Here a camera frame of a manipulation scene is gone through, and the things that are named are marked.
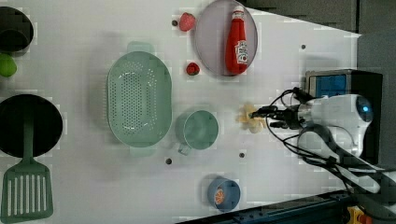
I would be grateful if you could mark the blue bowl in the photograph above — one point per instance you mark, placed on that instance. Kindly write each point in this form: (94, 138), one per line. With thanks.
(231, 190)

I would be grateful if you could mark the green apple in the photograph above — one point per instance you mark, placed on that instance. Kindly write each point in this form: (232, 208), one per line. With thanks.
(7, 65)

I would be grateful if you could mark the black frying pan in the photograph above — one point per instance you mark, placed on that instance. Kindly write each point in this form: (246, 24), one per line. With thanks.
(48, 124)

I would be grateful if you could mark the red ketchup bottle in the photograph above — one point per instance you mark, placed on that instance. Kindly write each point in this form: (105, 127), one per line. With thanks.
(236, 55)

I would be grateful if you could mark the black pot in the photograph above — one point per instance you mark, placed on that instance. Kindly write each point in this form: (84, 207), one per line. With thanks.
(16, 30)

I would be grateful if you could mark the green mug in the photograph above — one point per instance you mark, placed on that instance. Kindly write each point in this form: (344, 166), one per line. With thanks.
(197, 130)

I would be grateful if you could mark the grey round plate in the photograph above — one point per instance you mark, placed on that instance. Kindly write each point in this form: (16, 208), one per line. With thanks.
(212, 30)

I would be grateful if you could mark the large red strawberry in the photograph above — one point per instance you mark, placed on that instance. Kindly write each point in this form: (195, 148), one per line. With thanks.
(186, 22)

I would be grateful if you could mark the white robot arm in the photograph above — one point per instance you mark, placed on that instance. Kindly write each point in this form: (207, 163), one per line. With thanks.
(331, 137)

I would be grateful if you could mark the orange slice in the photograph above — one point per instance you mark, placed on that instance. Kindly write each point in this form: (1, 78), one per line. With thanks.
(219, 196)

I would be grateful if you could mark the small red strawberry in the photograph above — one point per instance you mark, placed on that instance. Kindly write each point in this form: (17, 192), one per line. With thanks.
(192, 69)

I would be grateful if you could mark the green slotted spatula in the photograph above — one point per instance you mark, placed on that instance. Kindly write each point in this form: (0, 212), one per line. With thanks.
(27, 193)

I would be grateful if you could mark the black toaster oven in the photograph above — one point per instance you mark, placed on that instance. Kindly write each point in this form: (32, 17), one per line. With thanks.
(349, 81)

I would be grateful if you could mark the peeled yellow banana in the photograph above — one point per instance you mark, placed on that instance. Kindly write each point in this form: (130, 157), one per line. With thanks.
(254, 125)

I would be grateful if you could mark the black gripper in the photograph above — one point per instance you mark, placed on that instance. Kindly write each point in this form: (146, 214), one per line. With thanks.
(285, 119)

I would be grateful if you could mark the green perforated colander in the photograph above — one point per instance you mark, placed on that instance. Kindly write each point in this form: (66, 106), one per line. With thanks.
(139, 99)

